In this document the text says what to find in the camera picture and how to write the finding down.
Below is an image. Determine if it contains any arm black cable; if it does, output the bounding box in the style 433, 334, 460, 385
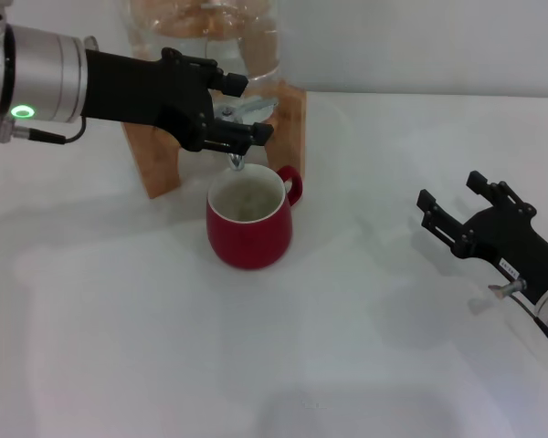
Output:
0, 119, 87, 145
488, 277, 548, 352

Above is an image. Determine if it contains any red ceramic cup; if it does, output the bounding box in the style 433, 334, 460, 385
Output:
205, 164, 304, 271

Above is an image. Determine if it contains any wooden dispenser stand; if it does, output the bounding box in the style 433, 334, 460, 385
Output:
121, 79, 308, 200

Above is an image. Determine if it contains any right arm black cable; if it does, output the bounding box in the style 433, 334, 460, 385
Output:
488, 277, 548, 352

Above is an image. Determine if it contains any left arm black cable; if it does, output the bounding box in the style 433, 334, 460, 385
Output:
0, 119, 87, 145

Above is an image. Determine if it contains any glass water dispenser jar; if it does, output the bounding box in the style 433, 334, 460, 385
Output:
121, 0, 284, 124

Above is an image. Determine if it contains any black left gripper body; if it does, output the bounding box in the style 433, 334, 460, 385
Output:
84, 48, 216, 153

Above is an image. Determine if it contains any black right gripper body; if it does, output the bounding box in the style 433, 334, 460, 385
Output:
450, 203, 548, 308

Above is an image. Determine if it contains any chrome faucet spout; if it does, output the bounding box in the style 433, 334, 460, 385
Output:
212, 102, 247, 172

